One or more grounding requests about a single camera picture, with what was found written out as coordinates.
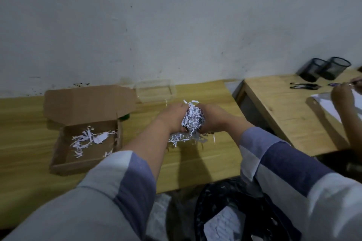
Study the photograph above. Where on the open brown cardboard box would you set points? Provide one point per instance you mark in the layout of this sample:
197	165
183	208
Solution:
87	102

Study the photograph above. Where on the person's right forearm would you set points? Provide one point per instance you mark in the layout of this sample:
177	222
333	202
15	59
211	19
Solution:
271	159

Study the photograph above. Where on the another person's forearm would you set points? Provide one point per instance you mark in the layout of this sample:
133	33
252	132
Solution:
352	127

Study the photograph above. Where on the bundle of shredded white paper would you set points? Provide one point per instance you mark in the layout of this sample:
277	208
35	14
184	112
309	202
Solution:
193	120

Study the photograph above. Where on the black bin bag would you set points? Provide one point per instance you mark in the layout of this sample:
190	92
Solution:
249	209

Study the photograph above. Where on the black pen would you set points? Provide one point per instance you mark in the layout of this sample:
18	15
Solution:
305	87
304	83

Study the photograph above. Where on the purple pen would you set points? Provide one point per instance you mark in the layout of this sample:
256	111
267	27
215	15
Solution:
336	84

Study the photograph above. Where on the white paper in bin bag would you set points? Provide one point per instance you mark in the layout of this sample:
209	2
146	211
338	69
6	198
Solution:
223	223

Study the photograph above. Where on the person's right fingers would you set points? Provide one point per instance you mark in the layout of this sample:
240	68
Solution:
200	109

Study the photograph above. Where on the person's left forearm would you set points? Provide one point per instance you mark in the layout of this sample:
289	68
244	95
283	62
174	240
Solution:
144	147

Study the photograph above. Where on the person's left fingers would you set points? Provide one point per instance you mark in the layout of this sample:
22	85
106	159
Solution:
184	108

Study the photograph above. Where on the small green object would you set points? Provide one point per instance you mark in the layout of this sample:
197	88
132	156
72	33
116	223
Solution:
125	117

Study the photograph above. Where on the shredded paper strips in box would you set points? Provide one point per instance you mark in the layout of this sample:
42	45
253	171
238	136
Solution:
87	137

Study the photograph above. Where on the person's right hand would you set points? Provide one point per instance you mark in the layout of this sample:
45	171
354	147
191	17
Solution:
216	119

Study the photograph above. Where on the clear plastic container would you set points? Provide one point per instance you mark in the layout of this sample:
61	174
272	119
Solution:
155	91

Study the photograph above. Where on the white paper sheet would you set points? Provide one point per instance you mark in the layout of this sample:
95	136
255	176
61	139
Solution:
325	102

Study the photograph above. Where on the person's left hand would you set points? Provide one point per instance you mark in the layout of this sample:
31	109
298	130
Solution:
173	119

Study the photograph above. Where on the clear plastic bag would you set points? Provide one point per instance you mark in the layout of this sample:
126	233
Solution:
161	215

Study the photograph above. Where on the black mesh pen holder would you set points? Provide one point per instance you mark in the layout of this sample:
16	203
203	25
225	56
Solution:
336	68
311	70

